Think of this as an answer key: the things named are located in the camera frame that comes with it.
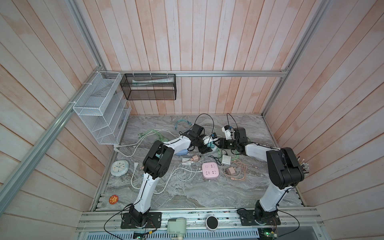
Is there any pink charger plug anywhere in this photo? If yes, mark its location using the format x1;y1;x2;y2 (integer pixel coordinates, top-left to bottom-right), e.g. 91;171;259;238
191;155;201;163

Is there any white charger plug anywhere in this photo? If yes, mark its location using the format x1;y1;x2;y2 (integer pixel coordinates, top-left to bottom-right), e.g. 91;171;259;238
182;158;194;166

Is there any beige charger plug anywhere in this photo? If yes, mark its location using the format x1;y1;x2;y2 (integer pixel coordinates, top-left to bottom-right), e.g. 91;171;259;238
226;167;236;176

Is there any pink power strip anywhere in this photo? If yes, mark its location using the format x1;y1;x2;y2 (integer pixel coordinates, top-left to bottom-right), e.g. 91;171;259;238
202;162;219;180

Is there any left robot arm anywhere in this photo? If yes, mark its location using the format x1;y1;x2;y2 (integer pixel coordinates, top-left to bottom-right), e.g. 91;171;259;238
128;124;218;227

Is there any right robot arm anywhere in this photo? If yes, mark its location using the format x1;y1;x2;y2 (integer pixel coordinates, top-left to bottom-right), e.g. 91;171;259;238
215;125;305;225

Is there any blue power strip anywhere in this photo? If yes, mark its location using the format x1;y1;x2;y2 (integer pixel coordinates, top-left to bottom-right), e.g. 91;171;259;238
175;149;189;156

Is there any black mesh basket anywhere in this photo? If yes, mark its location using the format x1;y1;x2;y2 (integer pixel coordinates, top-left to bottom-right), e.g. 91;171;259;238
120;73;177;101

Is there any red pencil cup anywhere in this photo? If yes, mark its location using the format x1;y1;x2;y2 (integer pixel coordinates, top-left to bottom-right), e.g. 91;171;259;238
297;156;310;176

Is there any black round speaker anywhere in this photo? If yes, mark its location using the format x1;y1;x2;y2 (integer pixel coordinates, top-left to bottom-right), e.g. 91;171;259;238
205;215;219;231

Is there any white round clock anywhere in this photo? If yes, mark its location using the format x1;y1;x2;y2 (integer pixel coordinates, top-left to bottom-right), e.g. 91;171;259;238
110;160;129;177

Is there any white box device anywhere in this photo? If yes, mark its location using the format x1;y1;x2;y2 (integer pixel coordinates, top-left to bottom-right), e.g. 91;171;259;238
167;218;187;240

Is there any red round sticker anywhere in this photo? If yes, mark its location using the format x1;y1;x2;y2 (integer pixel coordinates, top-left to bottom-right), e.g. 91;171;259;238
109;195;119;205

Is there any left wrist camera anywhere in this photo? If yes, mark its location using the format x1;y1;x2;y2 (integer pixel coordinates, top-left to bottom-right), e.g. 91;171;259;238
203;133;218;145

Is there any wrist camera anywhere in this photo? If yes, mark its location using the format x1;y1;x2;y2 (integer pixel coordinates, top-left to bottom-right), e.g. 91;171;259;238
222;125;234;140
203;133;218;145

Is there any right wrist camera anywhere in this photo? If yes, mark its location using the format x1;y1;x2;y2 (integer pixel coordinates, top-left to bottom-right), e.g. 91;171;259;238
222;125;234;140

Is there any pink usb cable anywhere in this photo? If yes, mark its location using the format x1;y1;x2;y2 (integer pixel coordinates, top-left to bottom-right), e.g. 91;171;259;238
221;160;248;182

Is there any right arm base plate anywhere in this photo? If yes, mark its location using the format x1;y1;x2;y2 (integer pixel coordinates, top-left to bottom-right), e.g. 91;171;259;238
237;208;281;226

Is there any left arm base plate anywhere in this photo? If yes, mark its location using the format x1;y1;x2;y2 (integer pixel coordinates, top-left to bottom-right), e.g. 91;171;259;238
121;212;162;229

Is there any white wire shelf rack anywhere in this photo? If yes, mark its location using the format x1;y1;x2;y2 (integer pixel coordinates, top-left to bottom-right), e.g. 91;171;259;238
73;72;132;145

